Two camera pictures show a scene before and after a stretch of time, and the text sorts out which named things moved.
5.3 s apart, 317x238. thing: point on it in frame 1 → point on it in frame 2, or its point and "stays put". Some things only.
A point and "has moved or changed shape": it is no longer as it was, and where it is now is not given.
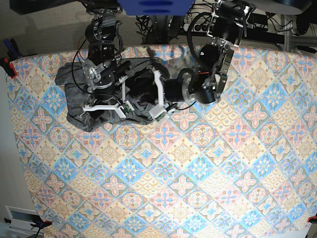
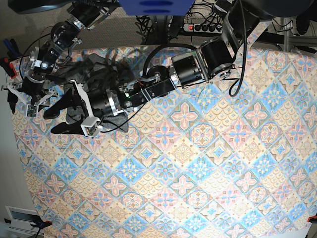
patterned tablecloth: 244,166 stays put
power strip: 200,27 stays put
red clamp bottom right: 312,219 stays put
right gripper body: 187,88 → 100,104
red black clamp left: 12,53 stays put
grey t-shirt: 143,95 has moved or changed shape
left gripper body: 105,80 → 30,88
